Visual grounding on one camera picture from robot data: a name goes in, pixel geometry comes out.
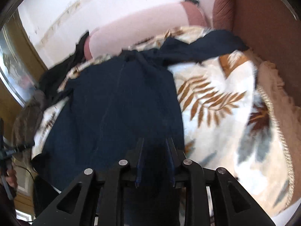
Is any dark navy garment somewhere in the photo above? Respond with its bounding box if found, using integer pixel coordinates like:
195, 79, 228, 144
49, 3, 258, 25
31, 29, 250, 226

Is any left hand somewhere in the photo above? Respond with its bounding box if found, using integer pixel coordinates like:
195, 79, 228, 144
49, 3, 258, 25
6, 168, 18, 189

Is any brown fuzzy blanket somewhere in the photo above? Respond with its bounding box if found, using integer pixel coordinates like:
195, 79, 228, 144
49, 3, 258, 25
11, 90, 47, 147

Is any leaf pattern fleece blanket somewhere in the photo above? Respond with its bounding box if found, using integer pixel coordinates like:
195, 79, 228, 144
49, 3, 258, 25
31, 27, 289, 216

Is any stained glass door panel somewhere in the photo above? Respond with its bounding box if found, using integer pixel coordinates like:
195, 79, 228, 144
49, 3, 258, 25
1, 27, 36, 107

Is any black garment on sofa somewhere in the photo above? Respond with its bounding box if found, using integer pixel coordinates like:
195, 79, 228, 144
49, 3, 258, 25
38, 31, 89, 101

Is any pink long bolster cushion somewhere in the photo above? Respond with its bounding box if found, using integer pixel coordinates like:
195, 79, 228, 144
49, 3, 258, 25
84, 2, 207, 60

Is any tan ruffled sofa cover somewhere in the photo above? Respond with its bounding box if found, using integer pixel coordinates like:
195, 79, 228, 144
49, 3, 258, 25
245, 49, 300, 209

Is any small black object on cushion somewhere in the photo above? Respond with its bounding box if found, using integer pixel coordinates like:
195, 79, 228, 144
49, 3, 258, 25
183, 0, 199, 6

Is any pink and maroon armrest cushion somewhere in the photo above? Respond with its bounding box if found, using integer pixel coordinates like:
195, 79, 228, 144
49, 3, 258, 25
199, 0, 235, 31

